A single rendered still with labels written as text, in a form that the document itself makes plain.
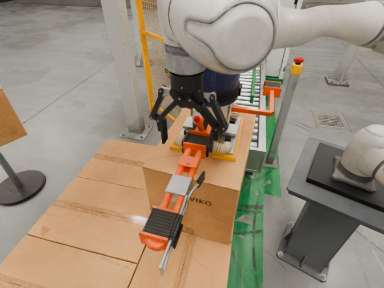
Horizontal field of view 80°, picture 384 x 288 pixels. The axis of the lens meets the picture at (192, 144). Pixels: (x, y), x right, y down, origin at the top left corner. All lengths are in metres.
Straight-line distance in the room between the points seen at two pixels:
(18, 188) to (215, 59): 2.39
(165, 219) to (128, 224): 0.70
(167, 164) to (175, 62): 0.56
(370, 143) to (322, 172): 0.25
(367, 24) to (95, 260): 1.27
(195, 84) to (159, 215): 0.33
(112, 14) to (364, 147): 2.00
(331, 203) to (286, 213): 0.89
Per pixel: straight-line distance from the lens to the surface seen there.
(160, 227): 0.60
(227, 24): 0.27
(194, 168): 0.74
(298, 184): 1.25
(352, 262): 2.07
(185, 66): 0.48
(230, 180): 0.90
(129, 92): 2.49
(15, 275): 1.37
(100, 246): 1.27
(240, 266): 1.78
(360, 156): 1.24
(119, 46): 2.34
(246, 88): 2.58
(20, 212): 2.40
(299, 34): 0.42
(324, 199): 1.24
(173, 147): 1.01
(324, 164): 1.37
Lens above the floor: 1.61
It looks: 39 degrees down
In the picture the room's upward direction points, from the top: straight up
